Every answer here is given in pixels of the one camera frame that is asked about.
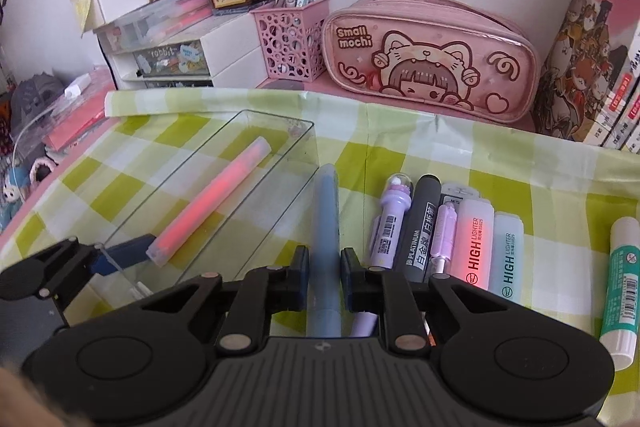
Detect clear storage box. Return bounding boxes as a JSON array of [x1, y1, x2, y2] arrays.
[[95, 0, 213, 55]]

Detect pink perforated pen holder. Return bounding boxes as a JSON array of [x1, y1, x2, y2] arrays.
[[250, 0, 332, 82]]

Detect dark grey marker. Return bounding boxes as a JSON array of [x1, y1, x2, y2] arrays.
[[402, 174, 442, 283]]

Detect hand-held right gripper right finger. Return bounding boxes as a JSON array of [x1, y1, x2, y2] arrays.
[[340, 248, 506, 355]]

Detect pink cartoon cover book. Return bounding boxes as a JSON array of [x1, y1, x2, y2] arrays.
[[530, 0, 640, 148]]

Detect white drawer organiser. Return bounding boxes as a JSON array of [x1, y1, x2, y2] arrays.
[[92, 0, 268, 90]]

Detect light blue highlighter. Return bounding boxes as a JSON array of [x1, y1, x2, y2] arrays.
[[487, 212, 526, 299]]

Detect pink folder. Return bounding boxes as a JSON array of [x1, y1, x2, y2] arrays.
[[42, 69, 117, 155]]

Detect blue pen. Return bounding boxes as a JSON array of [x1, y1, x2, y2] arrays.
[[305, 163, 346, 339]]

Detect round desk grommet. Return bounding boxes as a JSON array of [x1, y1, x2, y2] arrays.
[[265, 79, 311, 94]]

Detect purple cat-cap pen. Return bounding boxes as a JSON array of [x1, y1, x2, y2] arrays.
[[350, 174, 413, 338]]

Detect small white charger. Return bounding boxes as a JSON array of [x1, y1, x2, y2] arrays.
[[64, 74, 92, 98]]

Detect green checked tablecloth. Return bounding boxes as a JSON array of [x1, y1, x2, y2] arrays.
[[0, 86, 640, 427]]

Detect green and white glue stick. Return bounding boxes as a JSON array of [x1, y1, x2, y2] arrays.
[[598, 216, 640, 370]]

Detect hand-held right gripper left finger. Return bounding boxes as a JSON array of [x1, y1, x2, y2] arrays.
[[134, 246, 311, 355]]

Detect pink cartoon pencil case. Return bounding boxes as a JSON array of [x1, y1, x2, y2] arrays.
[[321, 0, 540, 124]]

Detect orange highlighter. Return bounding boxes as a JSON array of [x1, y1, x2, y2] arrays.
[[447, 198, 496, 290]]

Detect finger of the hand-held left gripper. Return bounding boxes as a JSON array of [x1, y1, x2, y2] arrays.
[[0, 234, 160, 313]]

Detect clear sticker drawer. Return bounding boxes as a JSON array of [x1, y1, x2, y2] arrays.
[[131, 39, 210, 76]]

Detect plush toys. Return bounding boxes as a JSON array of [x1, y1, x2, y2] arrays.
[[0, 152, 56, 233]]

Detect clear plastic box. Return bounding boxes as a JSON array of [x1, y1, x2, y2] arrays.
[[92, 108, 321, 303]]

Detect grey hat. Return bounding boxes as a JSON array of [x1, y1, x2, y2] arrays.
[[9, 68, 68, 148]]

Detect yellow paper note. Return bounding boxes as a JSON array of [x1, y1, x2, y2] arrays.
[[70, 0, 98, 30]]

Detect grey pencil lead case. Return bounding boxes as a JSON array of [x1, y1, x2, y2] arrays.
[[440, 183, 482, 210]]

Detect pink highlighter pen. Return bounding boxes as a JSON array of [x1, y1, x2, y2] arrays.
[[146, 136, 272, 268]]

